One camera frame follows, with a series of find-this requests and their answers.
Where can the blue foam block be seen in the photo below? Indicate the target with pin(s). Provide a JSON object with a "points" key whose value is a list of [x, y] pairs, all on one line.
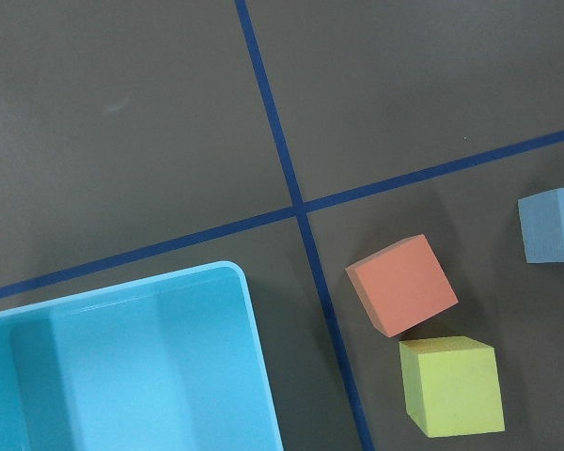
{"points": [[542, 225]]}

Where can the orange foam block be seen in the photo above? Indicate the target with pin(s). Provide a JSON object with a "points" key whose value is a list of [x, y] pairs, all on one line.
{"points": [[402, 285]]}

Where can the light blue plastic bin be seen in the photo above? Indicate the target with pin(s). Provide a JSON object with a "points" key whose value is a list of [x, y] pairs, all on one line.
{"points": [[168, 362]]}

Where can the yellow foam block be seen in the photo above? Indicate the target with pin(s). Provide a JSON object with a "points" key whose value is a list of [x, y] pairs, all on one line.
{"points": [[451, 386]]}

